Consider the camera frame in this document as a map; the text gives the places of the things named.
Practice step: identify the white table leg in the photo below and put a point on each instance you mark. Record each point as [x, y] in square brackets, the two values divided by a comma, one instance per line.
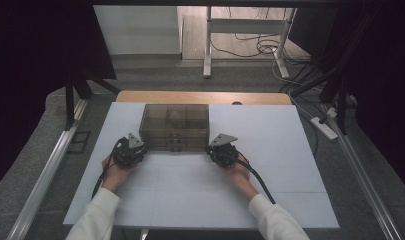
[144, 235]

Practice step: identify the brown transparent drawer box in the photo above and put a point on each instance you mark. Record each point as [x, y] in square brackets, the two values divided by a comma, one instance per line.
[156, 116]

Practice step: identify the person's right hand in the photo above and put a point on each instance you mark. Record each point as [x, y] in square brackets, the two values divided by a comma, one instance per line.
[240, 178]

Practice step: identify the wooden table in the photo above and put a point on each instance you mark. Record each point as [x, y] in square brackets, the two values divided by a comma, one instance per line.
[190, 97]

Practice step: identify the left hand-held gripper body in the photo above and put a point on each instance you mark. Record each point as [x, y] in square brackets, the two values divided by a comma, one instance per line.
[128, 156]

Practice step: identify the pale round item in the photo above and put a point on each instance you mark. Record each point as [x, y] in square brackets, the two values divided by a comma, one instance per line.
[176, 116]

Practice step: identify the black metal stand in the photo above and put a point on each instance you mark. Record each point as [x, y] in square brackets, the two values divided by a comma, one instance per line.
[69, 106]
[342, 113]

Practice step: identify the white foam board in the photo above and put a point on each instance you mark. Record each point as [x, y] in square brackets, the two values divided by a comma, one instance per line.
[256, 133]

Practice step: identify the white cabinet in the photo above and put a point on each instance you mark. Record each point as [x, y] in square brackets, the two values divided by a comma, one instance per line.
[136, 30]

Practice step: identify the dark curtain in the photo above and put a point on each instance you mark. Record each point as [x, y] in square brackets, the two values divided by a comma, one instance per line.
[390, 83]
[23, 83]

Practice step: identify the person's left hand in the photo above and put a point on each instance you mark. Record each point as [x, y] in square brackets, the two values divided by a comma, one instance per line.
[113, 176]

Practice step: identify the white power strip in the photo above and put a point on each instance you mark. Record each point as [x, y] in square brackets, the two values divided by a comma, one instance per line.
[325, 130]

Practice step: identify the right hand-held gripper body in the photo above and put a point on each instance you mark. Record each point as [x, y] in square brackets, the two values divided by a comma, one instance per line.
[223, 155]

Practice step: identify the brown transparent drawer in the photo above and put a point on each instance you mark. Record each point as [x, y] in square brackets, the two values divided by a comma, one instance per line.
[156, 135]
[190, 146]

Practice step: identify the white desk frame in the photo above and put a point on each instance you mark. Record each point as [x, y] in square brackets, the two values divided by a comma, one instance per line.
[246, 25]

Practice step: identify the white plug adapter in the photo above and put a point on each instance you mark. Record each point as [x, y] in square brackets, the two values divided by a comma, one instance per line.
[332, 112]

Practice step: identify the aluminium rail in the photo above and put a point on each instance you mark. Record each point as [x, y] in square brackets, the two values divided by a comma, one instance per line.
[46, 176]
[363, 180]

